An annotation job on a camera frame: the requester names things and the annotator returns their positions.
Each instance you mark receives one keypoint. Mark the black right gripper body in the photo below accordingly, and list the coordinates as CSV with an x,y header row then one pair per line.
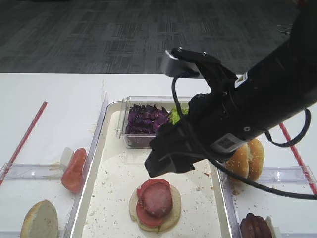
x,y
213,129

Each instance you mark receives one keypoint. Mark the meat patty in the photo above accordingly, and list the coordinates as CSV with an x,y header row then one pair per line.
x,y
156,200

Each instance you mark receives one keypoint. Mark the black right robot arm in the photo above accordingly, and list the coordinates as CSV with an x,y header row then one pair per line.
x,y
284,83

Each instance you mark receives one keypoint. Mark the green lettuce pieces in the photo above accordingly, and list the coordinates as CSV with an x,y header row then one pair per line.
x,y
173,115

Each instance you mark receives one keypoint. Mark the stack of meat patties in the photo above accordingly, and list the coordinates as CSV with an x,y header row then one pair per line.
x,y
254,227

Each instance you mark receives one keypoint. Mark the white stopper by patties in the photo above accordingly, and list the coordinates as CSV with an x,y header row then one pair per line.
x,y
275,231

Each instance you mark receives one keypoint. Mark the white stopper by tomato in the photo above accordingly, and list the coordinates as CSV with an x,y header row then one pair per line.
x,y
66,156

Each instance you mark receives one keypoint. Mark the spare tomato slices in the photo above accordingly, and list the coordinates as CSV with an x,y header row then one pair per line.
x,y
71,178

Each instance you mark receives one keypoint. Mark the sesame burger buns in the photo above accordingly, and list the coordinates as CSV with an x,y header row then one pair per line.
x,y
248,160

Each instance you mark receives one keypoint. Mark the right long clear divider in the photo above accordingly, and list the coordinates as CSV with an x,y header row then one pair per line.
x,y
227,211

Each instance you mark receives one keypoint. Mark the long clear divider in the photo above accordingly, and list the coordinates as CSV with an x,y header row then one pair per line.
x,y
86,168
227,211

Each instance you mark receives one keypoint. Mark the purple cabbage shreds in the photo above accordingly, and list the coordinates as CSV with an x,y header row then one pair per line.
x,y
146,119

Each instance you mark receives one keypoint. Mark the clear plastic salad container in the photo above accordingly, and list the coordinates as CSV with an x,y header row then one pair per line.
x,y
138,141

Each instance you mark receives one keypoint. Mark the bottom bun on tray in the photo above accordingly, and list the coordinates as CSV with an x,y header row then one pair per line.
x,y
169,221

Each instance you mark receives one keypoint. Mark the right upper clear holder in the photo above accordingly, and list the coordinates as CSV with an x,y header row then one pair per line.
x,y
295,174

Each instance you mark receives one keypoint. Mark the clear holder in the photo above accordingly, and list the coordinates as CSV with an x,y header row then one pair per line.
x,y
295,174
16,171

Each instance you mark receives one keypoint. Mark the right red tape strip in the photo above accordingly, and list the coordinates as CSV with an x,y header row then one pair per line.
x,y
298,158

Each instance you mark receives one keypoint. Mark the red tape strip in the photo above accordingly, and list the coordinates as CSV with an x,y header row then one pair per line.
x,y
298,158
22,141

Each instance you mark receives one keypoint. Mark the left long clear divider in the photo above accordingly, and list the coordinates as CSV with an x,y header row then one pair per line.
x,y
86,168

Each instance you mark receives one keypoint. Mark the white metal tray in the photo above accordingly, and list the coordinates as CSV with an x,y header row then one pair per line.
x,y
117,171

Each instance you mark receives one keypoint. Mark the left red tape strip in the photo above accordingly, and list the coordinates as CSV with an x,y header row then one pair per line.
x,y
22,141

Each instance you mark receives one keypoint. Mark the bun half standing left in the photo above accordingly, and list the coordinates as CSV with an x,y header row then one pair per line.
x,y
41,221

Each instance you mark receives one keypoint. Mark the left upper clear holder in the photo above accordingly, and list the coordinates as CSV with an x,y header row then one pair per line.
x,y
16,171

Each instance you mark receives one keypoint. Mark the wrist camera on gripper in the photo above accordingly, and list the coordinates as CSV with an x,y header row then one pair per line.
x,y
190,64

